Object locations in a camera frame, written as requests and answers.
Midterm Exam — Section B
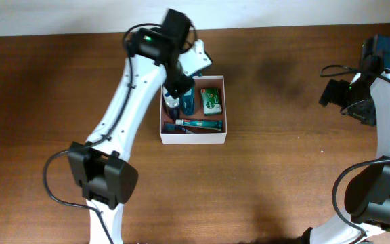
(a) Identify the blue mouthwash bottle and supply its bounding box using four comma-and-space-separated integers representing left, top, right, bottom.
180, 87, 195, 116

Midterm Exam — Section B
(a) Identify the clear foam pump bottle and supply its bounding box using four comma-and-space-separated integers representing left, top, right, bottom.
162, 87, 180, 120

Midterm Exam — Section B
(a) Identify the green white soap box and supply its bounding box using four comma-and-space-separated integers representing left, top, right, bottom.
200, 87, 223, 116

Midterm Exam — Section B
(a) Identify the blue white toothbrush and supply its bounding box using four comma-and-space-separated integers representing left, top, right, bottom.
163, 123, 192, 134

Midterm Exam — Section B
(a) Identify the green white toothpaste tube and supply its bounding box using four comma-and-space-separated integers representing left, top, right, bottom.
175, 119, 223, 131

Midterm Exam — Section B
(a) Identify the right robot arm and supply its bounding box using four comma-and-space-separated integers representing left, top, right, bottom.
298, 35, 390, 244

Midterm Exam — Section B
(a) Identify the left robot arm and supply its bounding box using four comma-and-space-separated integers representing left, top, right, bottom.
68, 9, 194, 243

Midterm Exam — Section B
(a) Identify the pink open cardboard box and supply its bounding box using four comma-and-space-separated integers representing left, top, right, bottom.
160, 75, 228, 144

